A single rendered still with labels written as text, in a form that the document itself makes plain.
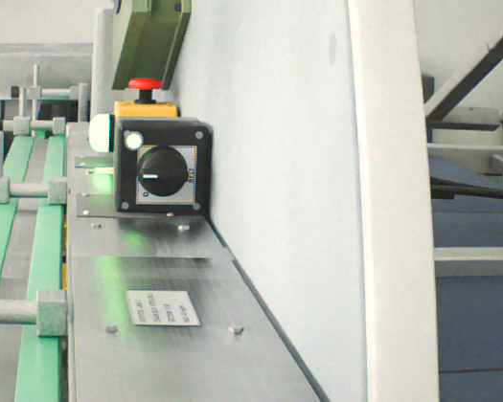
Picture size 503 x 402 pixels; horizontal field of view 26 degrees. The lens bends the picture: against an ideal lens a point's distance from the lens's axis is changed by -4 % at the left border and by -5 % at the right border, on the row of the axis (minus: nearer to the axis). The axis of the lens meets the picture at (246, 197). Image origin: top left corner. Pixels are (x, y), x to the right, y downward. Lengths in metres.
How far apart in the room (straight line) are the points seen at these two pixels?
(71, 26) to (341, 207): 4.82
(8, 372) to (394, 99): 0.27
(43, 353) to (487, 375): 0.27
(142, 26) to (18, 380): 0.71
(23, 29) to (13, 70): 2.75
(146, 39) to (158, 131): 0.32
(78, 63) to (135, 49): 1.26
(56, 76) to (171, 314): 1.92
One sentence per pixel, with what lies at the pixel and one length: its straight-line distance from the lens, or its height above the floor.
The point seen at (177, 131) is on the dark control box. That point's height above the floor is 0.78.
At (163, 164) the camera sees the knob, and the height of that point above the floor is 0.80.
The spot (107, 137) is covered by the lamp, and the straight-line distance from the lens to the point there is 1.30.
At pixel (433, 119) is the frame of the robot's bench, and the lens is 2.19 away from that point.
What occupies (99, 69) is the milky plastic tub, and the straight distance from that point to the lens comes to 1.77.
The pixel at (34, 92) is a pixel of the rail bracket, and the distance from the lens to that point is 2.38.
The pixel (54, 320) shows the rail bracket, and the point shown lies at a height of 0.89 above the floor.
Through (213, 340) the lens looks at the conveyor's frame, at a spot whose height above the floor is 0.80.
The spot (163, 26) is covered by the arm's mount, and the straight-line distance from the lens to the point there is 1.27.
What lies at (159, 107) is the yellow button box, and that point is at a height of 0.78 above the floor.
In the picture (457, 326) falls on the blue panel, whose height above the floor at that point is 0.62.
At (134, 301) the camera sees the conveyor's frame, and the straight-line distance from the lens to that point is 0.72.
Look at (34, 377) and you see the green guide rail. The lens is 0.63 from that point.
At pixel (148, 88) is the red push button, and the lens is 1.30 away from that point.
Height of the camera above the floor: 0.88
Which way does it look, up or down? 9 degrees down
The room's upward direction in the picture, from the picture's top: 89 degrees counter-clockwise
